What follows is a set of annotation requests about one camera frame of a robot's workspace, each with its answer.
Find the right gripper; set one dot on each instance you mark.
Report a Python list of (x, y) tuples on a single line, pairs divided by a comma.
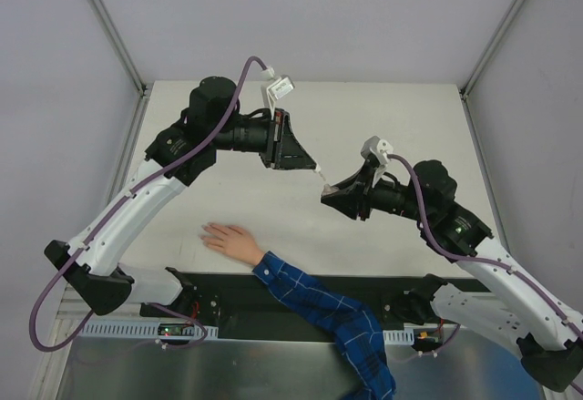
[(365, 195)]

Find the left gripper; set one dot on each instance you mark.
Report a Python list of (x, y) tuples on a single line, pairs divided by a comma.
[(274, 140)]

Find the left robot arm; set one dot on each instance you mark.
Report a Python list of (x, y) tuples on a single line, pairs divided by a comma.
[(90, 262)]

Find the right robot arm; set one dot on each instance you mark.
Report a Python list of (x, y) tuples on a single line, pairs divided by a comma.
[(544, 334)]

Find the blue plaid sleeve forearm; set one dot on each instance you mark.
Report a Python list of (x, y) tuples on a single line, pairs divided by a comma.
[(357, 334)]

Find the person's hand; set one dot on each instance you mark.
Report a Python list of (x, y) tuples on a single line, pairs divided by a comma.
[(233, 242)]

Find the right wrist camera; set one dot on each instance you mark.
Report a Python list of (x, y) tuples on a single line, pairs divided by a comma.
[(376, 154)]

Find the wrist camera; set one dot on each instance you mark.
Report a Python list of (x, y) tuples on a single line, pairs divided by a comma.
[(376, 154), (274, 87)]

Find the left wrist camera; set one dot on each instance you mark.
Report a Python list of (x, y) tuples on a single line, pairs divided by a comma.
[(274, 87)]

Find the white cable duct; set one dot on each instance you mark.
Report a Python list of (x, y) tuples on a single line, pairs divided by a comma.
[(147, 330)]

